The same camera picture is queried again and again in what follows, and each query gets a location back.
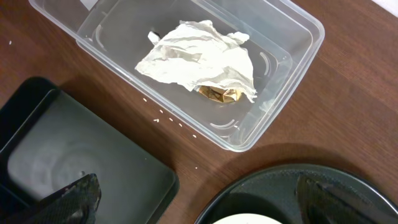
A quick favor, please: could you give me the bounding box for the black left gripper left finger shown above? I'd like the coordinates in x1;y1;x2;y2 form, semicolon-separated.
4;174;101;224

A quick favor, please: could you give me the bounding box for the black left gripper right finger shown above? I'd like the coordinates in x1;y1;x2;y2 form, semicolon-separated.
295;175;397;224

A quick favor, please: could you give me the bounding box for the black rectangular bin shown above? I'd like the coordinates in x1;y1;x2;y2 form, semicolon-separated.
1;77;180;224

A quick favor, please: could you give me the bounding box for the clear plastic waste bin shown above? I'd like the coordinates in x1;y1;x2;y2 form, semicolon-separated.
30;0;325;152

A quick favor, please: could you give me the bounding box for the round black tray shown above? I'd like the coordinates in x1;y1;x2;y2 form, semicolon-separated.
195;164;397;224

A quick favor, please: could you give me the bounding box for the white paper napkin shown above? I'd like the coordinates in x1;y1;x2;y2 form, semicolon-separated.
135;20;257;103

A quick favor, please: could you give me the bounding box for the gold foil wrapper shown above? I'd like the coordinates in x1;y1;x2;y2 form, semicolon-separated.
197;86;242;103

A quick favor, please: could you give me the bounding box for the grey plate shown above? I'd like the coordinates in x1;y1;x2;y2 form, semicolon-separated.
214;213;281;224

